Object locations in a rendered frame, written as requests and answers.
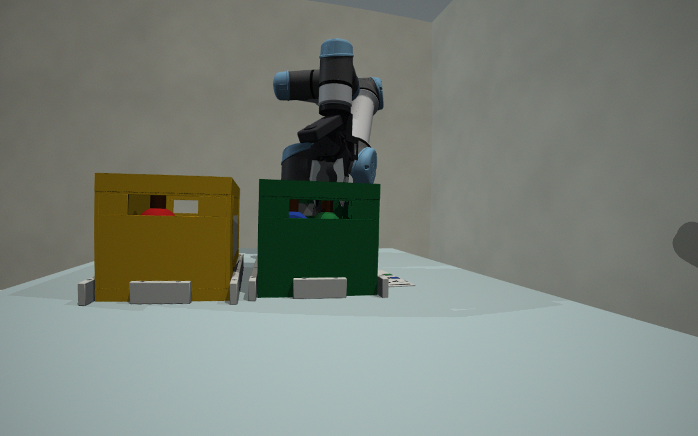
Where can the dark green crate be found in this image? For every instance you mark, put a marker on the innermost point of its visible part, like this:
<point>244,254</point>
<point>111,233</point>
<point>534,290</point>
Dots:
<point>317,248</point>

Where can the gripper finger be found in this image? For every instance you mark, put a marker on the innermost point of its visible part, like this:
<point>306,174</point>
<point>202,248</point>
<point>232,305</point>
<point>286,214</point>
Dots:
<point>316,169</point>
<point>342,164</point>

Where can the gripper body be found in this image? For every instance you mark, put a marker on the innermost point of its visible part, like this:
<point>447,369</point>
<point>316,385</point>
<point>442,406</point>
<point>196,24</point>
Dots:
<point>330,145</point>

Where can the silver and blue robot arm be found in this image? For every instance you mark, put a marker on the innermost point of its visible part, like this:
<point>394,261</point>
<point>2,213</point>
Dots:
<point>336,66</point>

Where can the white paper pick list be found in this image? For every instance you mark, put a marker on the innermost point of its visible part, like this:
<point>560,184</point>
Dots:
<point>395,281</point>

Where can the yellow crate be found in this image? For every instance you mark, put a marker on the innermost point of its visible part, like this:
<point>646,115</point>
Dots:
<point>198,247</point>

